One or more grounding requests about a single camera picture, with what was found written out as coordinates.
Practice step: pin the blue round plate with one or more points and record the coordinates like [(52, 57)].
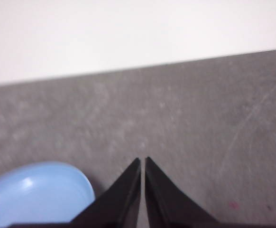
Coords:
[(33, 194)]

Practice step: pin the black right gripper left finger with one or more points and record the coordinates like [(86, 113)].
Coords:
[(119, 204)]

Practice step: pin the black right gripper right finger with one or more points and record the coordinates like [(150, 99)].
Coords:
[(171, 206)]

